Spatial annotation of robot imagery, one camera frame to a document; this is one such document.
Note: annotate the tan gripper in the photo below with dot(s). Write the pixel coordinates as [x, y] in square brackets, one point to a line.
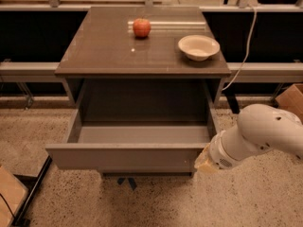
[218, 155]

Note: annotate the grey top drawer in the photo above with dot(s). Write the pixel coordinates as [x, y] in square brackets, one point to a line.
[138, 126]

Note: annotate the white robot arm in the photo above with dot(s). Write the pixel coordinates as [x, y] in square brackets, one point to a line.
[259, 129]

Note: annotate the grey drawer cabinet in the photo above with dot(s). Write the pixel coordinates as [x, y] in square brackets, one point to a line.
[105, 45]

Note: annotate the cardboard box right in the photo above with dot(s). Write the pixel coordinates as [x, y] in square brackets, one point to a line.
[292, 100]

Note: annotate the white bowl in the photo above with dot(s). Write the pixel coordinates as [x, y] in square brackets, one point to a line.
[198, 47]

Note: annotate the red apple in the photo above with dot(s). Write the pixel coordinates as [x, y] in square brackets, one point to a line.
[141, 27]

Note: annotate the black metal bar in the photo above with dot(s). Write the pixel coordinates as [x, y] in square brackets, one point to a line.
[32, 183]

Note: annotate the wooden board bottom left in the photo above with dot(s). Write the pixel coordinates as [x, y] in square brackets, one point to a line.
[12, 196]

